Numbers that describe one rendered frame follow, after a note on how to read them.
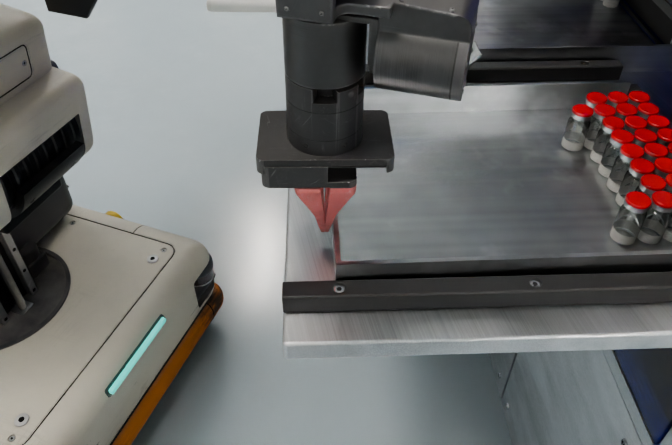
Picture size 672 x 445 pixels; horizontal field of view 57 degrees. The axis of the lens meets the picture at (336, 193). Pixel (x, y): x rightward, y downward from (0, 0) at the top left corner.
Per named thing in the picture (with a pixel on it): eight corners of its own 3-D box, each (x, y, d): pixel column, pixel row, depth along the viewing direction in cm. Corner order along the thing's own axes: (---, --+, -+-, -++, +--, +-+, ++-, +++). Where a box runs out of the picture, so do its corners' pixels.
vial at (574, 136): (578, 139, 66) (590, 103, 63) (585, 152, 64) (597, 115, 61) (558, 140, 66) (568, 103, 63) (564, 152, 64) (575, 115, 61)
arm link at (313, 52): (297, -33, 42) (267, 1, 38) (395, -21, 41) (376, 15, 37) (299, 58, 47) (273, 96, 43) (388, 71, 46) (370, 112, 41)
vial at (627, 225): (629, 228, 56) (646, 189, 53) (639, 245, 54) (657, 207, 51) (605, 228, 56) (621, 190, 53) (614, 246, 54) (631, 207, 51)
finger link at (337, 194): (353, 255, 51) (358, 167, 45) (267, 256, 51) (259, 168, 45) (350, 200, 56) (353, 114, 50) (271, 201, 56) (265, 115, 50)
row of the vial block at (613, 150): (591, 126, 68) (603, 90, 65) (664, 245, 54) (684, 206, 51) (572, 127, 68) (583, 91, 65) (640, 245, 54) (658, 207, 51)
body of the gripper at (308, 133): (393, 178, 46) (401, 93, 41) (256, 180, 46) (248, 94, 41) (385, 128, 51) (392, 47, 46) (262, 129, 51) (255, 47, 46)
